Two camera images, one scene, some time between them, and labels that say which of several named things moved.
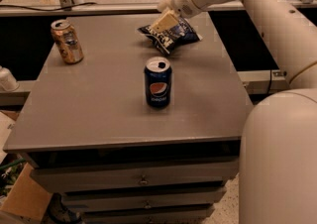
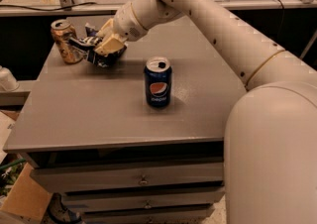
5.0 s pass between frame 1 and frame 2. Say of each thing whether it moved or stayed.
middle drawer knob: stayed
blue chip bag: moved
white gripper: moved
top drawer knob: stayed
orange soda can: stayed
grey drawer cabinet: stayed
